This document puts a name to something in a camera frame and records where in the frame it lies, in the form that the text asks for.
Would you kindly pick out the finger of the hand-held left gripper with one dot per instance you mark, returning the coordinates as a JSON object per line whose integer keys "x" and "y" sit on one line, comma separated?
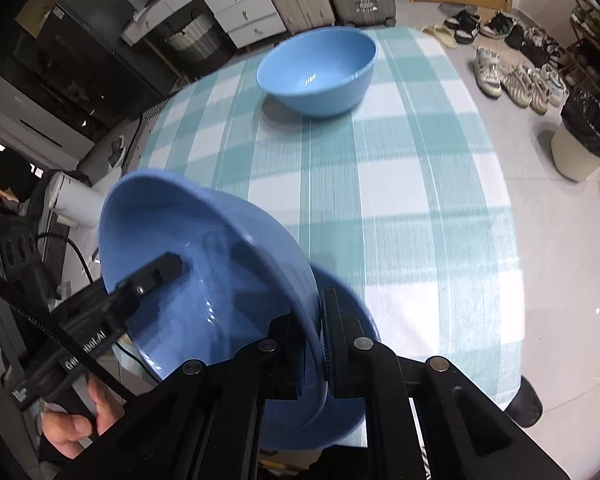
{"x": 150, "y": 280}

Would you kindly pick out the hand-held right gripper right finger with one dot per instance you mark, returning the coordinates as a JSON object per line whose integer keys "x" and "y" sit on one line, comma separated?
{"x": 326, "y": 357}

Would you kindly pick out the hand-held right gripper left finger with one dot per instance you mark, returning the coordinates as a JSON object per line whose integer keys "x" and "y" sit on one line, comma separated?
{"x": 285, "y": 345}

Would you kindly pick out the blue bowl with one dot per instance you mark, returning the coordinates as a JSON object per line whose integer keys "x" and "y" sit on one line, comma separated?
{"x": 320, "y": 95}
{"x": 352, "y": 304}
{"x": 220, "y": 280}

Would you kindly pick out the person's left hand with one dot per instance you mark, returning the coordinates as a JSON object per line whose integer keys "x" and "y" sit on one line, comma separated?
{"x": 70, "y": 430}

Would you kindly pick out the white cylindrical appliance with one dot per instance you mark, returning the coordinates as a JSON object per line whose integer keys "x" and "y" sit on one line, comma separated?
{"x": 75, "y": 202}

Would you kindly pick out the black power strip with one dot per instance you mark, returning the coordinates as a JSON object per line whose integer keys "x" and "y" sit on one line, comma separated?
{"x": 17, "y": 252}

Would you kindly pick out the grey slippers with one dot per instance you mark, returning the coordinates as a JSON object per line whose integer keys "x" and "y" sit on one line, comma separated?
{"x": 118, "y": 149}

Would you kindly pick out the white black patterned rug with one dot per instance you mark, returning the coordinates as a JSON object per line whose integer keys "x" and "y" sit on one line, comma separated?
{"x": 145, "y": 120}

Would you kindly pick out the dark clothes pile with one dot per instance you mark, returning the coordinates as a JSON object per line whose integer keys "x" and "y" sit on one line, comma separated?
{"x": 12, "y": 170}

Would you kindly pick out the black table base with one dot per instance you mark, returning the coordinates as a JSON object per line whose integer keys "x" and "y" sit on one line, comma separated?
{"x": 525, "y": 405}

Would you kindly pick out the dark glossy wardrobe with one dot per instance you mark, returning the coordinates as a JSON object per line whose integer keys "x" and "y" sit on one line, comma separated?
{"x": 65, "y": 85}

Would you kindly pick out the woven laundry basket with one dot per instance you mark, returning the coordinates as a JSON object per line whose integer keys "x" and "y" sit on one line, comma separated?
{"x": 195, "y": 35}

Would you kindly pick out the grey fridge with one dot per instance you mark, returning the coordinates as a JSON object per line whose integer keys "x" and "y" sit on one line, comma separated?
{"x": 95, "y": 20}

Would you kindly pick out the white desk with drawers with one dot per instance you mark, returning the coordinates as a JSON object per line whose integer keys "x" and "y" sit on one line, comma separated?
{"x": 240, "y": 10}

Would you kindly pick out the trash bin with black bag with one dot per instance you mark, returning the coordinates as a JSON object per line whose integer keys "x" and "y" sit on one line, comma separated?
{"x": 575, "y": 155}

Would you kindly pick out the group of sneakers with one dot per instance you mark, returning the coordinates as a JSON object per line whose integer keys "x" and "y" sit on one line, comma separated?
{"x": 515, "y": 85}

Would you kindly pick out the beige slippers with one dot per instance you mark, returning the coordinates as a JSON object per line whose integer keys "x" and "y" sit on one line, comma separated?
{"x": 440, "y": 36}

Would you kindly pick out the shoe rack with shoes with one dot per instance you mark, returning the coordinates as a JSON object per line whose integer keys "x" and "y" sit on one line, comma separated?
{"x": 592, "y": 45}

